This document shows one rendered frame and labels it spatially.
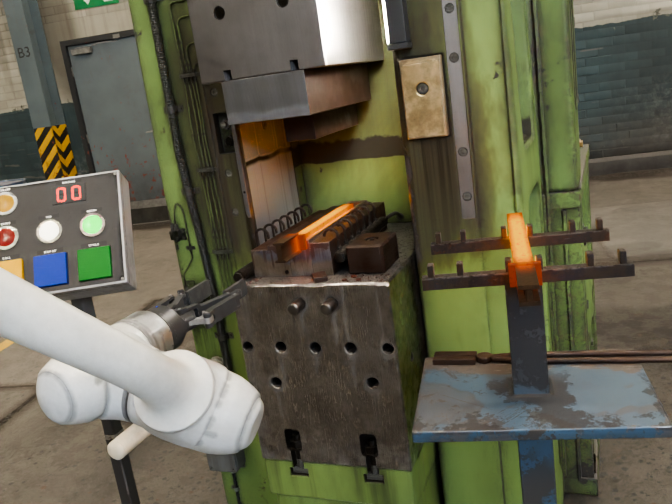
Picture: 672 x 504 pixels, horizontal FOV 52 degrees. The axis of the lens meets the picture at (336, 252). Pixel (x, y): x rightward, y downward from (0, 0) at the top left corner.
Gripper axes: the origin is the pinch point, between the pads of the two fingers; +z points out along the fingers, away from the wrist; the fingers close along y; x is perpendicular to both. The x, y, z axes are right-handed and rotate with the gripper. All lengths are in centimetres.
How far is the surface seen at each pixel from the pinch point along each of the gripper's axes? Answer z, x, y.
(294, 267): 35.1, -6.5, -1.8
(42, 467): 80, -100, -150
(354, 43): 55, 41, 13
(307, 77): 37, 35, 8
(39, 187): 24, 19, -59
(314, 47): 35, 40, 11
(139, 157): 555, -25, -435
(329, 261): 35.2, -5.3, 7.0
